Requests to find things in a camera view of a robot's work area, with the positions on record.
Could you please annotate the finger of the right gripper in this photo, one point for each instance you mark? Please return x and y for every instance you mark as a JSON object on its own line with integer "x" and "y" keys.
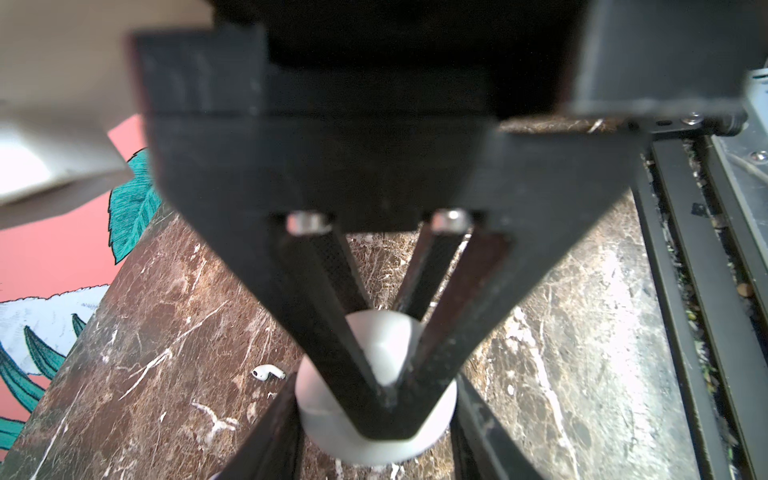
{"x": 308, "y": 284}
{"x": 480, "y": 318}

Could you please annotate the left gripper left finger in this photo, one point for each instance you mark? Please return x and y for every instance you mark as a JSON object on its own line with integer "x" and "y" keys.
{"x": 274, "y": 448}

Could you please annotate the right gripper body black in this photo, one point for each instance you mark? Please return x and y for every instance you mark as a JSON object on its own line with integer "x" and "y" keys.
{"x": 377, "y": 113}

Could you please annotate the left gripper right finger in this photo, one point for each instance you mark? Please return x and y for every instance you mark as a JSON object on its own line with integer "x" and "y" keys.
{"x": 481, "y": 447}

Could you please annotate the white earbud on table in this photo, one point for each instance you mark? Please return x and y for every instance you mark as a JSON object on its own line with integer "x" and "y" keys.
{"x": 264, "y": 372}

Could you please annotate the black mounting rail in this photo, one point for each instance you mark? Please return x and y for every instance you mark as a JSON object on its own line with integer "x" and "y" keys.
{"x": 702, "y": 204}

